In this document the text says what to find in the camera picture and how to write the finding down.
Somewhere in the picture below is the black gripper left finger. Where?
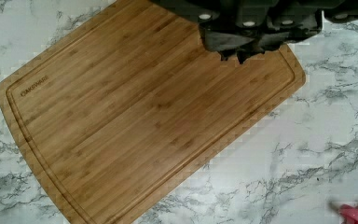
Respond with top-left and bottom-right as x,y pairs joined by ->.
199,20 -> 263,62

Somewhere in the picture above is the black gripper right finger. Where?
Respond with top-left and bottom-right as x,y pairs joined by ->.
236,15 -> 323,64

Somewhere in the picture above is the bamboo cutting board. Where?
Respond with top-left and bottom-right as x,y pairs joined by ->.
0,0 -> 306,224

